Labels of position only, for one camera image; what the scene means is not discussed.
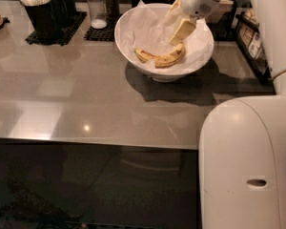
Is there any black rubber mat left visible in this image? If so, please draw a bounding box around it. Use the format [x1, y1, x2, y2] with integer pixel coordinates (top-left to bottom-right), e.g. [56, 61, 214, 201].
[24, 10, 88, 47]

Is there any glass pepper shaker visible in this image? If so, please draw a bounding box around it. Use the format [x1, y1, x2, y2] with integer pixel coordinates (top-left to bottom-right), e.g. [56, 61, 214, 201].
[104, 0, 120, 18]

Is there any yellow spotted banana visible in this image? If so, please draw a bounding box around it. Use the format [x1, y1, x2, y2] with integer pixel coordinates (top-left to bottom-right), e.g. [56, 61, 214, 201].
[134, 43, 186, 68]

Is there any black cutlery holder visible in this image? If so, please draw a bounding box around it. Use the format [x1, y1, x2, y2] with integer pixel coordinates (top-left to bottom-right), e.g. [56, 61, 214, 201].
[25, 2, 61, 43]
[51, 0, 76, 28]

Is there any black cutlery holder front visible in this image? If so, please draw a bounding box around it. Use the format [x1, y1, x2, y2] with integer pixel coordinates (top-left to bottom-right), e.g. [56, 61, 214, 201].
[25, 2, 61, 43]

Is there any black cutlery holder rear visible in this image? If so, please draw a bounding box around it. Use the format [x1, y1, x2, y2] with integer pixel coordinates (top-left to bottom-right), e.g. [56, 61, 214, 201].
[51, 0, 76, 28]

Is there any white paper liner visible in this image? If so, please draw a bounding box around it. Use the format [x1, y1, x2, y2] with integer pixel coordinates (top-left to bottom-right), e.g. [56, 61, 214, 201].
[119, 0, 211, 75]

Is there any black wire tea rack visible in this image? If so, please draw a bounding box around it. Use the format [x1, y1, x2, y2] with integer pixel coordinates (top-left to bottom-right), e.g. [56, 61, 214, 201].
[235, 9, 271, 84]

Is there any black rubber mat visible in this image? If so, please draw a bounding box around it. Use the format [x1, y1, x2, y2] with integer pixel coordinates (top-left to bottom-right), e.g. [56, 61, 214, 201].
[24, 10, 88, 47]
[84, 17, 119, 42]

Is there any glass salt shaker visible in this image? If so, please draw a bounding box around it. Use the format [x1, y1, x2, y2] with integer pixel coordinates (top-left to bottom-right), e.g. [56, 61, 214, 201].
[87, 0, 107, 30]

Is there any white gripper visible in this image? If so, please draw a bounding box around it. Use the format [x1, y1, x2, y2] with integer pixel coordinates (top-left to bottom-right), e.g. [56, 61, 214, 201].
[163, 0, 219, 46]

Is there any white ceramic bowl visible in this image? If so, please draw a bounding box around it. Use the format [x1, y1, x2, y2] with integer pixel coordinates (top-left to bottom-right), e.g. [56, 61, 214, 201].
[113, 2, 215, 83]

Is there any black rubber mat centre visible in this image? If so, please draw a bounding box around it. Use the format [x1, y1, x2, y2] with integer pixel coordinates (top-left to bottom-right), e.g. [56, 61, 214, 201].
[84, 17, 119, 42]

